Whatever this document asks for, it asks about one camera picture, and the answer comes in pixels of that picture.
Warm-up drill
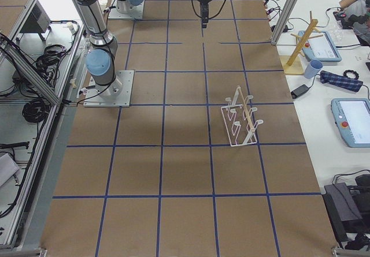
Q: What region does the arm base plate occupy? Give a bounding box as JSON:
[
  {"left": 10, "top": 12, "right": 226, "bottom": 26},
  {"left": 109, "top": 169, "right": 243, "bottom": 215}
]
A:
[
  {"left": 83, "top": 70, "right": 135, "bottom": 107},
  {"left": 109, "top": 1, "right": 145, "bottom": 20}
]

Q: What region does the blue teach pendant near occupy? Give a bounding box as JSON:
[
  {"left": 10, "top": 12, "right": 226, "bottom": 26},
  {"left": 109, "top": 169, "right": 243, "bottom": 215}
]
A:
[{"left": 331, "top": 98, "right": 369, "bottom": 148}]

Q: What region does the blue teach pendant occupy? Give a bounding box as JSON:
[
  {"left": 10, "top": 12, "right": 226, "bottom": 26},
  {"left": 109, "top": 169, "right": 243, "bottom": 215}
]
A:
[
  {"left": 302, "top": 31, "right": 342, "bottom": 62},
  {"left": 331, "top": 98, "right": 369, "bottom": 148}
]

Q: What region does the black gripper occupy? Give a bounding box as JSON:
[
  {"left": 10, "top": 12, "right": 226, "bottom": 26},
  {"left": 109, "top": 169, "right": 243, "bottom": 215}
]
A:
[{"left": 199, "top": 2, "right": 209, "bottom": 28}]

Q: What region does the blue teach pendant far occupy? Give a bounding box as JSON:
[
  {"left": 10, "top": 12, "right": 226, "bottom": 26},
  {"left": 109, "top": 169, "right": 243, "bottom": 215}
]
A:
[{"left": 302, "top": 31, "right": 342, "bottom": 62}]

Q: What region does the blue plaid pencil case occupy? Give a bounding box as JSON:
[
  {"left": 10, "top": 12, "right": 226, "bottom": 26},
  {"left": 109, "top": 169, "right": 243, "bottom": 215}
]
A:
[{"left": 320, "top": 70, "right": 363, "bottom": 92}]

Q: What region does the black power adapter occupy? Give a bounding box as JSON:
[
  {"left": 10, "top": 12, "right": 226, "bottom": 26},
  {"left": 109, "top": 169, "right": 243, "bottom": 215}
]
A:
[{"left": 290, "top": 84, "right": 310, "bottom": 99}]

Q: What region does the white wire cup rack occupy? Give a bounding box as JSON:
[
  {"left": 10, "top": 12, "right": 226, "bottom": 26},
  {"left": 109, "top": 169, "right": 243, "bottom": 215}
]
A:
[{"left": 220, "top": 86, "right": 264, "bottom": 147}]

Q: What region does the blue cup on desk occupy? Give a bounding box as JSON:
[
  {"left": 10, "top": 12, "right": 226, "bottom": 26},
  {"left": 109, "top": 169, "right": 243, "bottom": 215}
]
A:
[{"left": 304, "top": 59, "right": 323, "bottom": 79}]

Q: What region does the wooden mug tree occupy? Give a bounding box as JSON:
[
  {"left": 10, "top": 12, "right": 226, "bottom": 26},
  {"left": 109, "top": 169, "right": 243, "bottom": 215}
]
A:
[{"left": 280, "top": 12, "right": 323, "bottom": 75}]

